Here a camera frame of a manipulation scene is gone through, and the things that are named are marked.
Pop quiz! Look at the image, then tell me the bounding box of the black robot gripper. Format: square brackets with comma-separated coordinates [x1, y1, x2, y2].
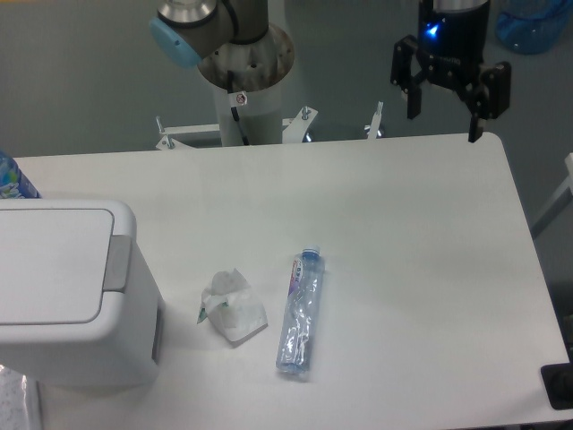
[390, 1, 512, 143]

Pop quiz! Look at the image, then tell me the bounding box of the white plastic trash can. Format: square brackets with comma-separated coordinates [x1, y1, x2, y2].
[1, 199, 165, 386]

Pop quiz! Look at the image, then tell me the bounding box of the white trash can lid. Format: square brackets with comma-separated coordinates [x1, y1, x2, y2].
[1, 209, 114, 325]

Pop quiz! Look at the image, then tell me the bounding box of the blue water jug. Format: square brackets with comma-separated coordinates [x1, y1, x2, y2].
[494, 1, 572, 55]

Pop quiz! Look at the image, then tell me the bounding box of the empty clear plastic bottle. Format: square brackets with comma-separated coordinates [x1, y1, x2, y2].
[276, 245, 325, 374]

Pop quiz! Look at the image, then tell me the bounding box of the crumpled white tissue pack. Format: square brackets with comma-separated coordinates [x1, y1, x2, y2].
[197, 269, 268, 347]

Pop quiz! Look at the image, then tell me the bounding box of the black device at table edge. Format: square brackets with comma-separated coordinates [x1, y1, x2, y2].
[541, 363, 572, 410]

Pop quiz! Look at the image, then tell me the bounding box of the grey lid push button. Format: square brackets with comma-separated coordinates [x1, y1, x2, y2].
[102, 236, 132, 292]

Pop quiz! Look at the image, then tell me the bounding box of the blue labelled bottle left edge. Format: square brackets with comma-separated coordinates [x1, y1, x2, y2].
[0, 152, 41, 199]

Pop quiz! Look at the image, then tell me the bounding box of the speckled white bag corner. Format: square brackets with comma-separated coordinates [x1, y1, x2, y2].
[1, 365, 43, 429]

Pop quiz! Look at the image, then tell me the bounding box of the white frame at right edge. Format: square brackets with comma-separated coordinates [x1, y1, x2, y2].
[530, 153, 572, 240]

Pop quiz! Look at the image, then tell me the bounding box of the white metal mounting frame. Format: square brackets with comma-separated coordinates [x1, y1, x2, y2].
[155, 101, 385, 151]

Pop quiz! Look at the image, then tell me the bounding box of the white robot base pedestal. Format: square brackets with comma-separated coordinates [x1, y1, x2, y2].
[198, 23, 295, 147]

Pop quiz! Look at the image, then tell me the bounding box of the black cable on pedestal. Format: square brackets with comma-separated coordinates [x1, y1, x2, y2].
[227, 70, 251, 147]

